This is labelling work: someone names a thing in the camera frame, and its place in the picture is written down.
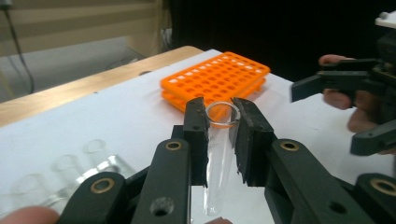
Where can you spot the dark curtain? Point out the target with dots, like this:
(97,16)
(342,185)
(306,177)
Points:
(249,25)

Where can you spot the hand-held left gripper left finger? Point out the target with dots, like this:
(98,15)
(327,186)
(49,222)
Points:
(196,140)

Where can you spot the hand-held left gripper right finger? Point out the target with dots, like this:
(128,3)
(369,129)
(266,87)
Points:
(252,146)

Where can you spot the orange test tube rack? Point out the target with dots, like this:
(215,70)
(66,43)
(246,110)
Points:
(218,77)

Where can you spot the clear glass test tube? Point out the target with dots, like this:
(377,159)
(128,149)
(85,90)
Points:
(219,174)
(64,165)
(28,186)
(95,147)

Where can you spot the metal test tube rack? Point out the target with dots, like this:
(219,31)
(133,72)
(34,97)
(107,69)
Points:
(109,165)

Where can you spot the wooden table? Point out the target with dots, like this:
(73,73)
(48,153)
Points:
(62,96)

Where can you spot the beige wooden shelf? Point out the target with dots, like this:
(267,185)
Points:
(77,18)

